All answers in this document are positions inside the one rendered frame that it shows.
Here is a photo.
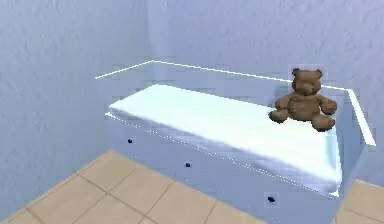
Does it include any white bed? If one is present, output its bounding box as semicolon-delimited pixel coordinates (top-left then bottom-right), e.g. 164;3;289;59
94;59;378;224

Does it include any brown teddy bear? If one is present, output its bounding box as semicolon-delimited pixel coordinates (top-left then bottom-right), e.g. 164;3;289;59
268;67;338;132

